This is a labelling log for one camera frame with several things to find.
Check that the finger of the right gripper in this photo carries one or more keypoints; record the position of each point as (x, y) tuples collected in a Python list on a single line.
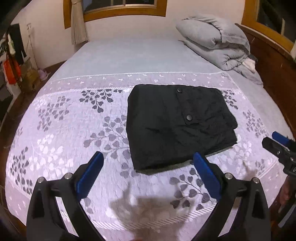
[(281, 138), (279, 149)]

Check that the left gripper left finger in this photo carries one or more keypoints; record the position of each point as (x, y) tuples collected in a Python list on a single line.
[(44, 220)]

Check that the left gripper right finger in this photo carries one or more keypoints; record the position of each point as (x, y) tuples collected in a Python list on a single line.
[(252, 220)]

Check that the black pants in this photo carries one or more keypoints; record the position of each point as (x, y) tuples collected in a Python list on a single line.
[(167, 124)]

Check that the right hand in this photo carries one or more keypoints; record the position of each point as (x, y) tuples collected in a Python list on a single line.
[(287, 189)]

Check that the brown wooden headboard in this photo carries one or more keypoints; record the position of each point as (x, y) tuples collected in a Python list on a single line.
[(277, 71)]

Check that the white pillow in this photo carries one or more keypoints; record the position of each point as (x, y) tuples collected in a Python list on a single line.
[(249, 64)]

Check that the folded grey duvet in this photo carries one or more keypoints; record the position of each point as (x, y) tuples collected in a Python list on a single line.
[(219, 41)]

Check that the wooden framed window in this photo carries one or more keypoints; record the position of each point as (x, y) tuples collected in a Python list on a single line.
[(94, 10), (274, 19)]

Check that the coat rack with clothes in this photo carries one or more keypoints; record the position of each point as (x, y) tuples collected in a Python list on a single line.
[(12, 47)]

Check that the pale green bed sheet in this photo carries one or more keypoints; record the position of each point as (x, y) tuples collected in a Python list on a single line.
[(157, 55)]

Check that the beige curtain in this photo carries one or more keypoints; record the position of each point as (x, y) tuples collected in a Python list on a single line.
[(78, 29)]

